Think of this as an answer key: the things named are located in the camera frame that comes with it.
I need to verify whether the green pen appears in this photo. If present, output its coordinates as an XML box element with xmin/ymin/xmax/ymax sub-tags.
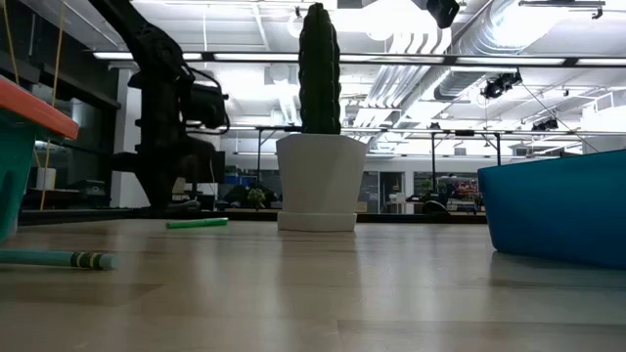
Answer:
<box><xmin>165</xmin><ymin>217</ymin><xmax>230</xmax><ymax>230</ymax></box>

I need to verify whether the white hexagonal plant pot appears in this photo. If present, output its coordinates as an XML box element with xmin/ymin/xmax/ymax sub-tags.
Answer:
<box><xmin>275</xmin><ymin>133</ymin><xmax>369</xmax><ymax>233</ymax></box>

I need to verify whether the green cactus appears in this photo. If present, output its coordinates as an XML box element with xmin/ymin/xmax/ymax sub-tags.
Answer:
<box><xmin>297</xmin><ymin>2</ymin><xmax>342</xmax><ymax>136</ymax></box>

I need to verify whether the small potted plant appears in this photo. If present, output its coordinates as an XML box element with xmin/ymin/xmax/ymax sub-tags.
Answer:
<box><xmin>246</xmin><ymin>188</ymin><xmax>268</xmax><ymax>211</ymax></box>

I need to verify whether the teal plastic bin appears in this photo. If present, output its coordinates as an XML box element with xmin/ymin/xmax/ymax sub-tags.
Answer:
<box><xmin>476</xmin><ymin>149</ymin><xmax>626</xmax><ymax>271</ymax></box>

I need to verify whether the black ceiling spotlight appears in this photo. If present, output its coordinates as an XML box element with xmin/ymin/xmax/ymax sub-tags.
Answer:
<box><xmin>531</xmin><ymin>116</ymin><xmax>559</xmax><ymax>132</ymax></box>
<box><xmin>481</xmin><ymin>71</ymin><xmax>523</xmax><ymax>101</ymax></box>

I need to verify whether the hanging yellow cord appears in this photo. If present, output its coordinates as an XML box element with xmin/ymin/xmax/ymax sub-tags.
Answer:
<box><xmin>2</xmin><ymin>0</ymin><xmax>21</xmax><ymax>85</ymax></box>
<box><xmin>39</xmin><ymin>0</ymin><xmax>67</xmax><ymax>211</ymax></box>

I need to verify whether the white cup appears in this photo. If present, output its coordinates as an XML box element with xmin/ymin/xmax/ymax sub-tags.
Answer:
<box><xmin>36</xmin><ymin>167</ymin><xmax>58</xmax><ymax>191</ymax></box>

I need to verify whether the green basket with red rim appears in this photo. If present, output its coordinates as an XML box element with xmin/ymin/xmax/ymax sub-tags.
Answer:
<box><xmin>0</xmin><ymin>75</ymin><xmax>80</xmax><ymax>243</ymax></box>

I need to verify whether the green pencil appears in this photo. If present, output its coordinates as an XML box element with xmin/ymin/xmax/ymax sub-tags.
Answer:
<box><xmin>0</xmin><ymin>248</ymin><xmax>119</xmax><ymax>272</ymax></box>

